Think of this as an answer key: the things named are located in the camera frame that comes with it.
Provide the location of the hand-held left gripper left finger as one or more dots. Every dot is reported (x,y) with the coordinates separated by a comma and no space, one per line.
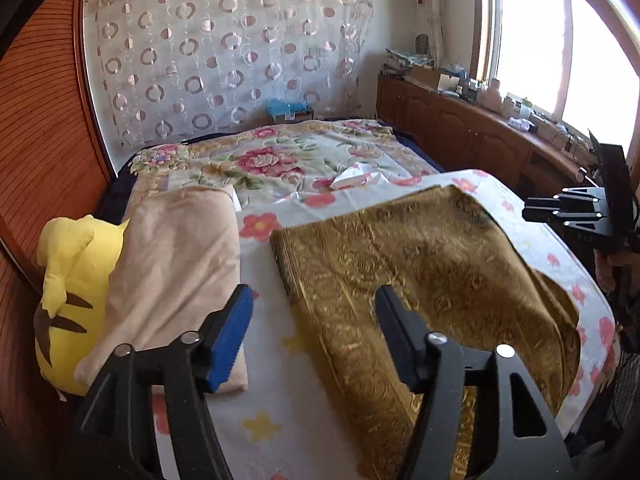
(232,345)

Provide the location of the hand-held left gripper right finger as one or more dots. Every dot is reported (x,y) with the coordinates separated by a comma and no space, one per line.
(395,325)

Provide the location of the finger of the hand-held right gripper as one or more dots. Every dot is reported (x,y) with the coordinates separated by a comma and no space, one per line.
(560,210)

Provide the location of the golden sunflower patterned shirt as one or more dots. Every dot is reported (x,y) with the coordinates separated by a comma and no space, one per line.
(400,250)

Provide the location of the person's right hand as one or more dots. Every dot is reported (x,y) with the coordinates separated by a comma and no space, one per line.
(605,275)

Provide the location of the beige folded cloth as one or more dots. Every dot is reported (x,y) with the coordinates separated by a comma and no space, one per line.
(170,260)

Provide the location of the white jug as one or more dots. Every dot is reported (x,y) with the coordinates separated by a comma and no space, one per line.
(492,95)

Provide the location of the wooden cabinet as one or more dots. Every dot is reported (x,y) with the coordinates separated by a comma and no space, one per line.
(450,130)

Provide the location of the window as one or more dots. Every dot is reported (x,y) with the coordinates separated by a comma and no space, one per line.
(540,35)

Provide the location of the yellow plush toy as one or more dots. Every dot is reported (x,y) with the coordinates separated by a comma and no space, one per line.
(70,270)

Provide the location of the cardboard box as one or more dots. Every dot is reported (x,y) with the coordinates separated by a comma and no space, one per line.
(432,77)

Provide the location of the floral bed sheet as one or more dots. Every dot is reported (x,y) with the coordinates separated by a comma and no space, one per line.
(280,160)

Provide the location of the oval grey ornament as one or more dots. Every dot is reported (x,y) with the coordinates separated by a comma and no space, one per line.
(423,45)

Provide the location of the stack of folded patterned cloth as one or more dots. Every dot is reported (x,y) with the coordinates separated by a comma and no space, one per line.
(407,57)

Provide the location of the white lace window curtain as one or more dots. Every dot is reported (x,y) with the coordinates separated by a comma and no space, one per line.
(430,10)

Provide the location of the blue tissue box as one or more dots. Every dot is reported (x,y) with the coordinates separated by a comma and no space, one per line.
(287,110)

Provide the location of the wooden slatted panel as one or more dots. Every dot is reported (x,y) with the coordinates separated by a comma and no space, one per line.
(40,135)

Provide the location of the circle patterned sheer curtain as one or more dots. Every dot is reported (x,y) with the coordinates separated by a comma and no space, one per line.
(225,60)

